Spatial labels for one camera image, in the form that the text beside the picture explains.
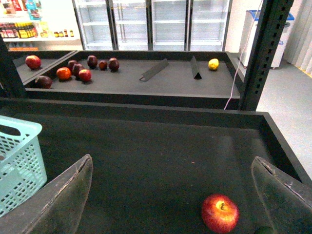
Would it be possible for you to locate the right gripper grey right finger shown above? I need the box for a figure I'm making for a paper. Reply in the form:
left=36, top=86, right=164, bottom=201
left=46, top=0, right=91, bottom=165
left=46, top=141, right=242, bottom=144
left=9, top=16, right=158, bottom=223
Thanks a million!
left=251, top=156, right=312, bottom=234

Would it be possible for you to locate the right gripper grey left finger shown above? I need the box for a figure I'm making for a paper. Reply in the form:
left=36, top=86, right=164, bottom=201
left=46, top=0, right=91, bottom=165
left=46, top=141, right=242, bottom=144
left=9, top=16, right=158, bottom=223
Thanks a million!
left=0, top=155, right=93, bottom=234

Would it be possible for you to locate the light blue plastic basket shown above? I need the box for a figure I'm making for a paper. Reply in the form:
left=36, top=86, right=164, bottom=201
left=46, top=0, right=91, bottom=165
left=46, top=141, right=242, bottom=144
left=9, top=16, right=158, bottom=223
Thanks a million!
left=0, top=116, right=47, bottom=216

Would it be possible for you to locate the red yellow apple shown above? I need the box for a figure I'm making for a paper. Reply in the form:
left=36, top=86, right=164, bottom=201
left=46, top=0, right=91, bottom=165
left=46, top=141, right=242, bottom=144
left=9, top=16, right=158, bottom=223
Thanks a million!
left=201, top=194, right=240, bottom=234

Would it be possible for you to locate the red apple middle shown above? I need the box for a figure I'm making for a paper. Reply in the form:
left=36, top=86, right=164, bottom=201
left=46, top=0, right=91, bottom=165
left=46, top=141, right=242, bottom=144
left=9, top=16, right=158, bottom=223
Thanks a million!
left=78, top=69, right=92, bottom=82

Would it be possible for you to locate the dark apple behind red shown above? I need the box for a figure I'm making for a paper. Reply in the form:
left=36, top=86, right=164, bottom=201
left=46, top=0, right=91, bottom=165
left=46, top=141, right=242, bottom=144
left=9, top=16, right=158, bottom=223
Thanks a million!
left=72, top=63, right=84, bottom=77

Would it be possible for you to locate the dark apple back left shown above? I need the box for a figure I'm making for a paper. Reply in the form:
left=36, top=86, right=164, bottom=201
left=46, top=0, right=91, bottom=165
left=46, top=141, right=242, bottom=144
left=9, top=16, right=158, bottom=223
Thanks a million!
left=67, top=60, right=78, bottom=71

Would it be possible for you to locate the red apple far left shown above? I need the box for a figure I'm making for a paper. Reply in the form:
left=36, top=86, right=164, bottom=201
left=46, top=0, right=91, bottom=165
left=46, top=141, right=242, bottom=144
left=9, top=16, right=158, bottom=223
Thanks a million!
left=25, top=55, right=41, bottom=70

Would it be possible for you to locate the small dark red apple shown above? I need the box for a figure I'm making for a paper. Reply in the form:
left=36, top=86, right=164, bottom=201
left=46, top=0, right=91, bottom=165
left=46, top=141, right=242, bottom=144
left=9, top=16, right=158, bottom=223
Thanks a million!
left=98, top=60, right=108, bottom=71

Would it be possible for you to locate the dark red apple tall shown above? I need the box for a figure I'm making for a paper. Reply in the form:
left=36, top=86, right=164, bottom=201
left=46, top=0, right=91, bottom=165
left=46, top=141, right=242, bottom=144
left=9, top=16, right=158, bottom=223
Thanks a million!
left=87, top=55, right=98, bottom=69

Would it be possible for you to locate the dark red apple right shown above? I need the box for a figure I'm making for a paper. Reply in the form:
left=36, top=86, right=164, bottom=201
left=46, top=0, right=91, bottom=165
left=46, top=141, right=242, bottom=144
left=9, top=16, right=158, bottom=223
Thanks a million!
left=108, top=58, right=119, bottom=72

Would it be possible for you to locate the orange red fruit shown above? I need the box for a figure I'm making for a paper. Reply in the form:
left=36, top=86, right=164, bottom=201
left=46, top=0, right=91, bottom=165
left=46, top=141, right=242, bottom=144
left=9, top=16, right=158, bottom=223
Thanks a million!
left=56, top=67, right=72, bottom=80

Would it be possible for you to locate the black triangular divider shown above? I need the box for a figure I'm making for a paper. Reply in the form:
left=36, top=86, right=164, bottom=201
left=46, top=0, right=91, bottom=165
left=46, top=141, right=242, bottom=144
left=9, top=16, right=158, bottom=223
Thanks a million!
left=191, top=56, right=202, bottom=80

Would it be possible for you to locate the yellow lemon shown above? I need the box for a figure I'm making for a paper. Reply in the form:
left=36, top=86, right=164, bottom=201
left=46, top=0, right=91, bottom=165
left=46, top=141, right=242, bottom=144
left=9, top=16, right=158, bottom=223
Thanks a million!
left=208, top=58, right=219, bottom=71

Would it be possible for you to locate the flat black divider strip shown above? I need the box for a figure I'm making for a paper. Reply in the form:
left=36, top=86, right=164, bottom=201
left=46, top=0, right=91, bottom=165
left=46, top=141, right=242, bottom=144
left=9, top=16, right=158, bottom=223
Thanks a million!
left=139, top=58, right=169, bottom=82

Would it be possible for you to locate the white shelf with bottles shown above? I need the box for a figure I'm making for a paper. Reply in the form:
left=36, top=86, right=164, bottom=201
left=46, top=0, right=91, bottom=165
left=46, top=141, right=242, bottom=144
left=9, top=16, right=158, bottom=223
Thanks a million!
left=0, top=0, right=82, bottom=51

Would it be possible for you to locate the glass door refrigerator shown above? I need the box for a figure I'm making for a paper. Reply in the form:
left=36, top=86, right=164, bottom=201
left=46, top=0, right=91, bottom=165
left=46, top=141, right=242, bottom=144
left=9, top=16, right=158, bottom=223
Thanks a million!
left=73, top=0, right=232, bottom=51

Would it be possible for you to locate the white chest freezer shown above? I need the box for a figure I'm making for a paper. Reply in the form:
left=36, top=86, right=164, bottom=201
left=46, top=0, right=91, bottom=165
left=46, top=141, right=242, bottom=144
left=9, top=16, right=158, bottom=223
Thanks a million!
left=239, top=9, right=295, bottom=69

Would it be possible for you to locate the white cable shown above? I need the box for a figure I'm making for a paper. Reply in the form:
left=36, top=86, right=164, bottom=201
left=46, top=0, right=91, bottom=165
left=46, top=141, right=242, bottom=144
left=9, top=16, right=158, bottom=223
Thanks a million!
left=223, top=0, right=264, bottom=110

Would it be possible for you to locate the black perforated rack post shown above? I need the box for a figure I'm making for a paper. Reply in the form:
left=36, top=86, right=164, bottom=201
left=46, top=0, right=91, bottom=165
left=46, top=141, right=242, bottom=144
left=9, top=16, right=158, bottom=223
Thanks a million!
left=239, top=0, right=294, bottom=111

